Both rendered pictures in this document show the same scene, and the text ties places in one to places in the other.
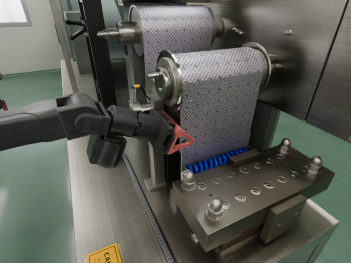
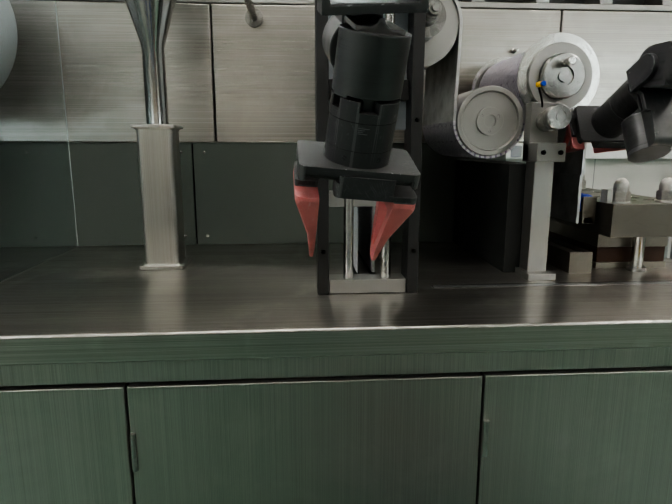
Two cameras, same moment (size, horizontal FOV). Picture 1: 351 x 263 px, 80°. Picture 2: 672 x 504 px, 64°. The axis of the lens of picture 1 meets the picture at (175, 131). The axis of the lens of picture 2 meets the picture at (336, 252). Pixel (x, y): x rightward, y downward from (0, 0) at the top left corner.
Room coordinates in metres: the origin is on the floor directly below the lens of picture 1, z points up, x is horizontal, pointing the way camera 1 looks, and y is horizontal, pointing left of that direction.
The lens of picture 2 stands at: (0.49, 1.08, 1.13)
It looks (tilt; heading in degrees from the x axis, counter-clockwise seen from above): 11 degrees down; 292
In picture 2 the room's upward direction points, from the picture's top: straight up
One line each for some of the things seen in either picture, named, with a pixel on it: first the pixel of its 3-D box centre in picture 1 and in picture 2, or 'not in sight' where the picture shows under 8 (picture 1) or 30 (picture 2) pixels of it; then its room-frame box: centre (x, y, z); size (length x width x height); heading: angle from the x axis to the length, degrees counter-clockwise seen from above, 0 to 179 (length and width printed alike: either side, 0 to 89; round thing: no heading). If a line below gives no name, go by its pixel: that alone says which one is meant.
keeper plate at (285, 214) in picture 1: (283, 219); not in sight; (0.33, -0.26, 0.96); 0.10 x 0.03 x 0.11; 116
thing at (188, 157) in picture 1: (217, 154); (550, 193); (0.49, -0.12, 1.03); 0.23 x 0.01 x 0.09; 116
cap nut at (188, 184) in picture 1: (188, 178); (621, 190); (0.37, -0.03, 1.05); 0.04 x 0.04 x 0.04
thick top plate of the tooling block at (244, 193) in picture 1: (253, 185); (594, 208); (0.40, -0.21, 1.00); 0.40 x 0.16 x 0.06; 116
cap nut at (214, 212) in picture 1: (215, 206); (667, 189); (0.29, -0.08, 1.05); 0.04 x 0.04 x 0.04
